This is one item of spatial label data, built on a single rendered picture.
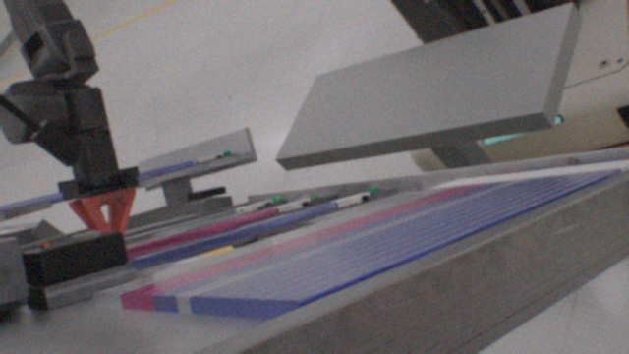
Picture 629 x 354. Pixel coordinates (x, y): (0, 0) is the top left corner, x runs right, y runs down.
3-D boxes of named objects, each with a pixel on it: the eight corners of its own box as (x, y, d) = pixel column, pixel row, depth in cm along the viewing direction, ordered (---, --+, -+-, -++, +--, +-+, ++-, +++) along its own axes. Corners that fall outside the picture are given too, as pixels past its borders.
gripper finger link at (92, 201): (102, 257, 88) (85, 181, 87) (75, 258, 93) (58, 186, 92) (149, 242, 92) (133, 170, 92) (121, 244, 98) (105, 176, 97)
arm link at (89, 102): (108, 79, 91) (83, 88, 95) (61, 83, 86) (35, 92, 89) (120, 132, 92) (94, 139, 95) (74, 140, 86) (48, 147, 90)
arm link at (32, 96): (86, 28, 90) (54, 59, 96) (2, 29, 81) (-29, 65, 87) (122, 114, 89) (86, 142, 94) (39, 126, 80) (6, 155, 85)
